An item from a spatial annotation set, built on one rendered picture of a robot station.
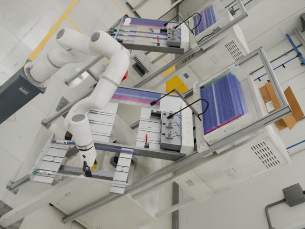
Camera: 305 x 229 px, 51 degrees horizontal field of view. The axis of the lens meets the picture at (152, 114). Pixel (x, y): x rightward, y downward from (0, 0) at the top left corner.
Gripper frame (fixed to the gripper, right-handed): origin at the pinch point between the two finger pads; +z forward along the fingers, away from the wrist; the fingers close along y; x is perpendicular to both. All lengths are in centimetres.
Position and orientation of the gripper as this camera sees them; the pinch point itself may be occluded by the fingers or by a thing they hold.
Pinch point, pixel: (91, 168)
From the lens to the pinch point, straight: 168.8
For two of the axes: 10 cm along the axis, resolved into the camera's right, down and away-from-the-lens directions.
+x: -9.9, 0.1, 1.3
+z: 0.8, 8.2, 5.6
